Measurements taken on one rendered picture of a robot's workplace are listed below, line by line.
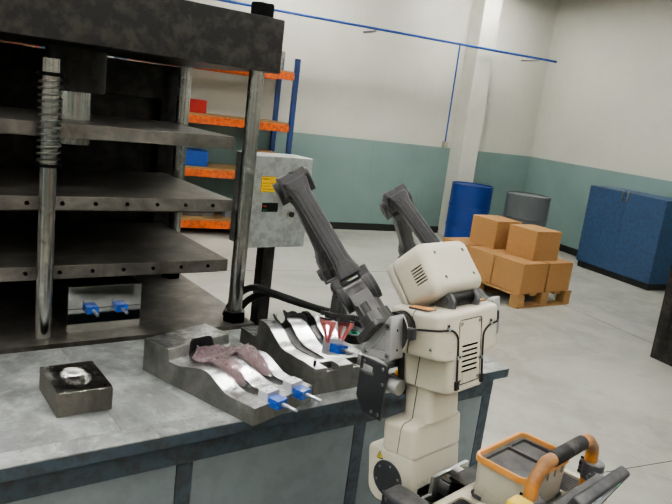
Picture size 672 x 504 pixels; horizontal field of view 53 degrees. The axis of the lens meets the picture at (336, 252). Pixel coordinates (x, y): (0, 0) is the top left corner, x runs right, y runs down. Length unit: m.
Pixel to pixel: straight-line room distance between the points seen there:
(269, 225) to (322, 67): 6.49
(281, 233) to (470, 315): 1.38
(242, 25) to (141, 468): 1.57
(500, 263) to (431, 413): 5.15
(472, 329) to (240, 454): 0.80
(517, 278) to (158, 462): 5.24
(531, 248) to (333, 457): 4.93
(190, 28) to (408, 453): 1.60
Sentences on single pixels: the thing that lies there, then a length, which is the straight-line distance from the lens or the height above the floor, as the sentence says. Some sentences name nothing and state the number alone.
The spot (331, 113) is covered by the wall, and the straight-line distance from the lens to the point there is 9.41.
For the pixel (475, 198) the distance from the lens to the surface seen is 9.35.
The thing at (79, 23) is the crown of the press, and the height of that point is 1.87.
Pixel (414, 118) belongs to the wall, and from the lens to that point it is 10.02.
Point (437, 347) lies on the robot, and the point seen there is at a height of 1.15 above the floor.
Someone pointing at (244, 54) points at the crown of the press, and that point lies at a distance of 2.64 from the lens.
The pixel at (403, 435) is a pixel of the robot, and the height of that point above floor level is 0.87.
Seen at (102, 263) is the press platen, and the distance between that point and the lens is 2.65.
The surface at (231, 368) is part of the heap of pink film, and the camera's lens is 2.10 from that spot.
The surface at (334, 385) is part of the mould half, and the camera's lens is 2.25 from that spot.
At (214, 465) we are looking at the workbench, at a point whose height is 0.64.
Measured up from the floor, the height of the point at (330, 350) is 0.95.
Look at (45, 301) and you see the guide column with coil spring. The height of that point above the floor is 0.93.
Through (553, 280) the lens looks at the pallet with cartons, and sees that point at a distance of 7.16.
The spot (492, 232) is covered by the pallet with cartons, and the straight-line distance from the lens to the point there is 7.31.
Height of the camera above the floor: 1.71
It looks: 12 degrees down
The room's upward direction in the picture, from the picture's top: 7 degrees clockwise
